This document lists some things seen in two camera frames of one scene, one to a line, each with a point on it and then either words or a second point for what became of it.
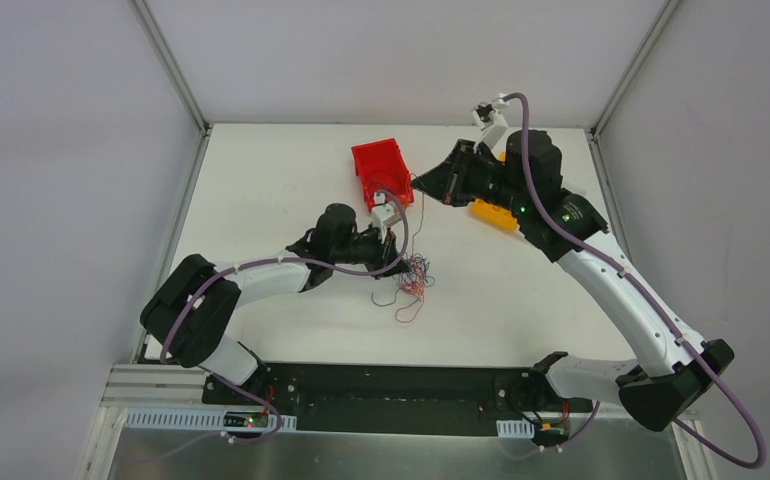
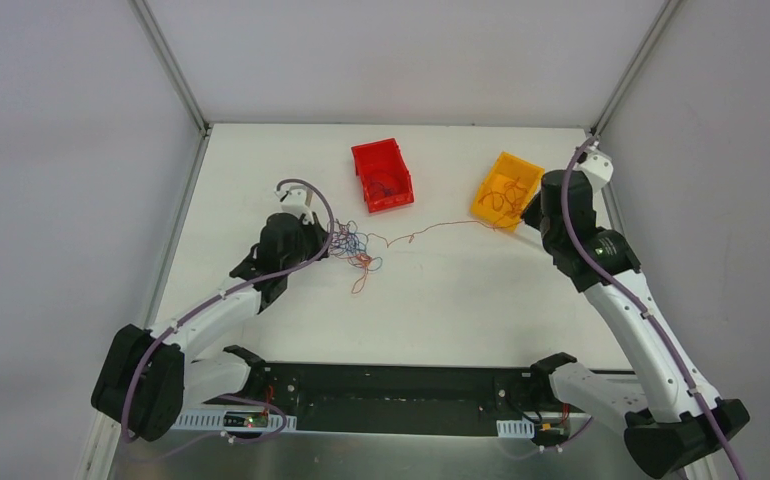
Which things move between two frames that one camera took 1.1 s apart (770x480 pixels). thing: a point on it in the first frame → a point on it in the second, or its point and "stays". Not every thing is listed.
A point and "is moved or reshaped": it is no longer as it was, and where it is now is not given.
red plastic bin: (381, 165) stays
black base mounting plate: (408, 399) stays
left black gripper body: (388, 254) → (318, 234)
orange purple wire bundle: (415, 279) is moved or reshaped
